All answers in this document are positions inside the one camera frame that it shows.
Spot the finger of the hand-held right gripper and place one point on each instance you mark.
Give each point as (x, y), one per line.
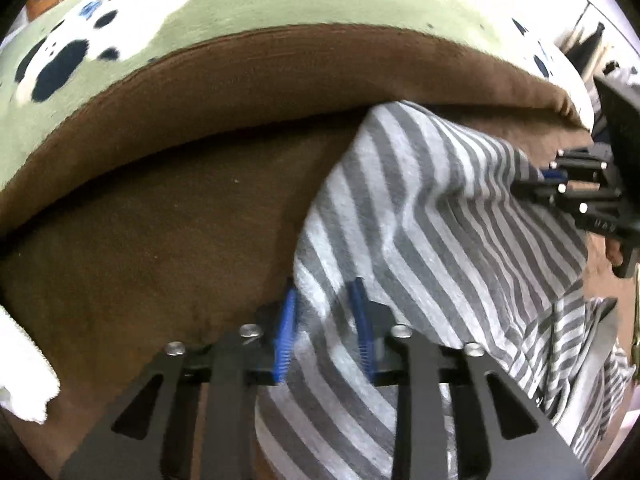
(565, 200)
(575, 167)

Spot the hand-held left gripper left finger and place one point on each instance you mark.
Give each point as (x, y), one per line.
(285, 340)

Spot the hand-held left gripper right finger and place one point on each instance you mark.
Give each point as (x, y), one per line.
(362, 330)

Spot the grey striped hoodie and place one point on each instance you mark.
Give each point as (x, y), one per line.
(425, 220)

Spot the clothes rack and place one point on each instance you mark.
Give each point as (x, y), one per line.
(587, 30)

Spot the person's right hand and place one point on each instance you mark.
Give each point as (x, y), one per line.
(613, 255)

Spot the brown blanket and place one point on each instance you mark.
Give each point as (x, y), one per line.
(150, 235)

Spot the white cloth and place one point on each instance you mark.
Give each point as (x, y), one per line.
(22, 370)

